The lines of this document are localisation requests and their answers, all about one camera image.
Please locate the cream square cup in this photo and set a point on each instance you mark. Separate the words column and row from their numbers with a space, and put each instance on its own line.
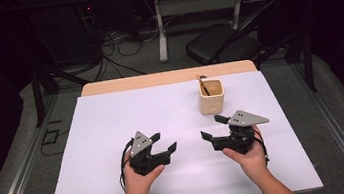
column 212, row 103

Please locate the dark equipment with red light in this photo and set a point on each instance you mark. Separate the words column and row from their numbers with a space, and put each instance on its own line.
column 89, row 30

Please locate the person's right hand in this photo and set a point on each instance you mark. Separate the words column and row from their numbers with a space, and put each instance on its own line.
column 252, row 160

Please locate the person's left hand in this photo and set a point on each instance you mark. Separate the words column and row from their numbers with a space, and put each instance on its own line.
column 139, row 183

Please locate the white table sheet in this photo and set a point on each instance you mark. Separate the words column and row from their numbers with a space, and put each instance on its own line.
column 100, row 153

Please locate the desk with white legs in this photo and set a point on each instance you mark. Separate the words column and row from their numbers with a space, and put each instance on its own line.
column 194, row 5

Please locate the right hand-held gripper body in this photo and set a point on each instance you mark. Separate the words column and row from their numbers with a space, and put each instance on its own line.
column 239, row 135

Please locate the metal floor rail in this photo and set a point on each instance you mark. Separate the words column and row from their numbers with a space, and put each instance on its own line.
column 20, row 184
column 335, row 129

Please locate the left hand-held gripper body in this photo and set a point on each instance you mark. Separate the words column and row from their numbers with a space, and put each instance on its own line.
column 146, row 161

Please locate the wooden table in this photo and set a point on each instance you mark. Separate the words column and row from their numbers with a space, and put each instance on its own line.
column 157, row 78

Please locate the black chair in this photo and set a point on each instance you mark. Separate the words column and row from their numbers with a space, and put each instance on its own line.
column 220, row 45

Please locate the black metal stand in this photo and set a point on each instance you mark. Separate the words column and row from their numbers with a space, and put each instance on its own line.
column 307, row 59
column 38, row 94

